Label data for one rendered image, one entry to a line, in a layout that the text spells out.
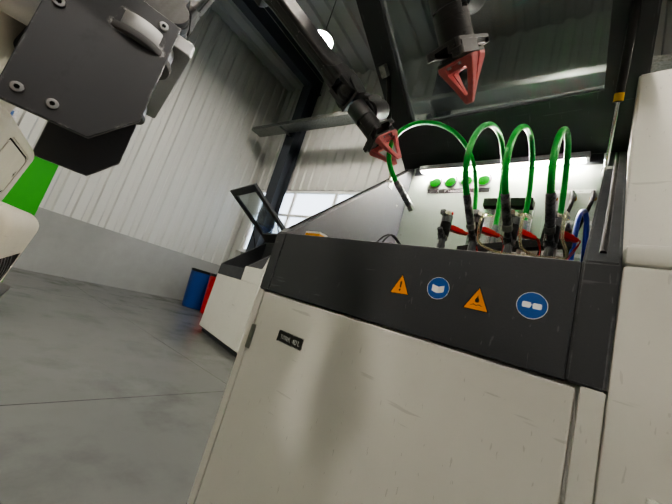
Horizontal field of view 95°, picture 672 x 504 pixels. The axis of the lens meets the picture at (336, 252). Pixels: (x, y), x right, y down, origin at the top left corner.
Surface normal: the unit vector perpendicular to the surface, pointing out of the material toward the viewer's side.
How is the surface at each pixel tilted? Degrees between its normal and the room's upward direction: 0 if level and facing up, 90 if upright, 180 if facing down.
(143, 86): 90
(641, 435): 90
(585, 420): 90
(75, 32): 90
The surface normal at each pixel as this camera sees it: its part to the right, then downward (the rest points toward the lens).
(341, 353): -0.60, -0.31
